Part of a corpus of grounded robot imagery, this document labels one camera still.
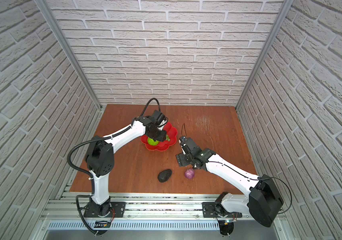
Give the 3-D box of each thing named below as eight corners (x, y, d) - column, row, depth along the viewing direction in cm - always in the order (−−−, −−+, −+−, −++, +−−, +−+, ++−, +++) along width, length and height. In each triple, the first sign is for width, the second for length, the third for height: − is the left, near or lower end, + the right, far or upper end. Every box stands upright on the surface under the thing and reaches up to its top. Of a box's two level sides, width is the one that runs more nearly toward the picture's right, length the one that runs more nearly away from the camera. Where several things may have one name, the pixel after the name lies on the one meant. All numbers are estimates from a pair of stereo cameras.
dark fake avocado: (156, 179, 86) (155, 176, 81) (165, 168, 90) (164, 164, 85) (164, 185, 84) (163, 182, 79) (172, 173, 88) (172, 170, 83)
